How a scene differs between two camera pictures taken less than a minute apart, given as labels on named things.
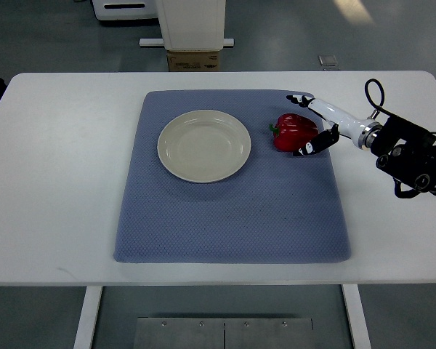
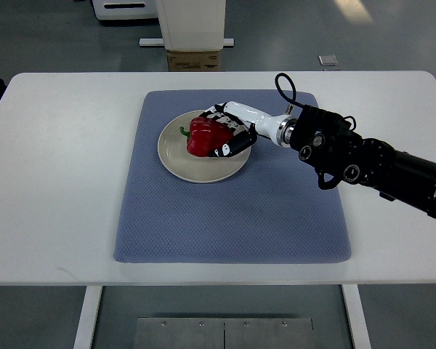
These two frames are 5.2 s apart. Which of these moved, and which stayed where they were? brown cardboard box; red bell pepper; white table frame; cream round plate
Moved: red bell pepper
Stayed: white table frame; cream round plate; brown cardboard box
